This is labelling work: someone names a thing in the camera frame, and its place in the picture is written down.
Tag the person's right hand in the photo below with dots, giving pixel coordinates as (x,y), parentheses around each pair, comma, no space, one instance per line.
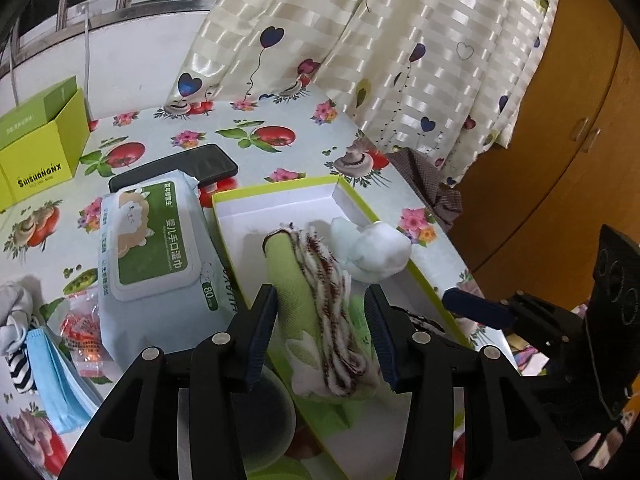
(602,445)

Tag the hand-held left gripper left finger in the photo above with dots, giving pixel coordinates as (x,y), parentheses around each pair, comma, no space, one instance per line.
(257,335)

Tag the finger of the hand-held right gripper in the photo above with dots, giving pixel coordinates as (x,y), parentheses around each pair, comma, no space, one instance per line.
(475,307)

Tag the green printed towel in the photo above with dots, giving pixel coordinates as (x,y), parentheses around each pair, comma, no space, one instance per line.
(292,295)

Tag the wet wipes pack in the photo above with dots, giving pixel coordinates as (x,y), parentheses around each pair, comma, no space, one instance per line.
(145,250)

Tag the dark checked cloth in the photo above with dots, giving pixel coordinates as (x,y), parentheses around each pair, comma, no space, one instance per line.
(425,180)

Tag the clear plastic cup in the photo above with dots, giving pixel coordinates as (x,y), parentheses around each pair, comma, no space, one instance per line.
(265,420)

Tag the blue face mask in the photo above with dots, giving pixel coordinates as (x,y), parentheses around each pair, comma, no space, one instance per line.
(57,385)

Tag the black white striped sock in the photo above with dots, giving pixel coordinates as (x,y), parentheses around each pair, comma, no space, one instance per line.
(21,367)

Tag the wooden wardrobe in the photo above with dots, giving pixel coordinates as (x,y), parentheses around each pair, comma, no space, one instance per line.
(575,185)

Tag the cream curtain with hearts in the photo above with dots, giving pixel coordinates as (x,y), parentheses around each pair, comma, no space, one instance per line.
(360,35)

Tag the floral plastic tablecloth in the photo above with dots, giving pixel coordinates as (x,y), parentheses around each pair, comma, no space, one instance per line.
(300,130)

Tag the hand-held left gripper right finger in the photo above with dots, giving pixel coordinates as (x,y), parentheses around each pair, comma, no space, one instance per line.
(382,340)

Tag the grey white sock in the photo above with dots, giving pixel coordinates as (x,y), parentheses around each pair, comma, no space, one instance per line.
(15,310)

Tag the red white striped sock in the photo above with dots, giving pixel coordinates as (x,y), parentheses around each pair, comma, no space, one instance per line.
(330,310)

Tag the white balled sock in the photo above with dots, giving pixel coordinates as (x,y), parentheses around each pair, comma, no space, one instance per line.
(380,250)

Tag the clear bag of candies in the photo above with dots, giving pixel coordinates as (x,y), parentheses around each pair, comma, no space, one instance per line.
(85,340)

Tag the black phone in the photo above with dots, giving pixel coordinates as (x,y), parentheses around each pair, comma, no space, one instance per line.
(185,162)

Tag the tall lime green box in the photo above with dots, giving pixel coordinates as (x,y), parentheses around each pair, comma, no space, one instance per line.
(35,160)

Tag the shallow lime green box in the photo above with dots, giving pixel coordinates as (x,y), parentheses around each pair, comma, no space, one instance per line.
(280,210)

